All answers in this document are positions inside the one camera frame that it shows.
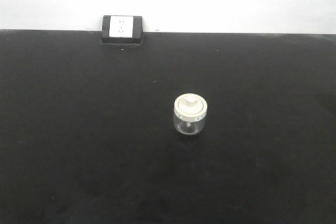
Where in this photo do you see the glass jar with white lid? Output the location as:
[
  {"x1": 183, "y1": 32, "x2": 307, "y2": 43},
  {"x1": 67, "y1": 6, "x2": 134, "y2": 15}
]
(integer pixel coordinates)
[{"x1": 173, "y1": 93, "x2": 208, "y2": 136}]

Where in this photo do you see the black and white power socket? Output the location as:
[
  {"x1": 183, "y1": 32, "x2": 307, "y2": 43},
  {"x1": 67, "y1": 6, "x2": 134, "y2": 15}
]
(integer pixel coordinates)
[{"x1": 101, "y1": 15, "x2": 143, "y2": 45}]

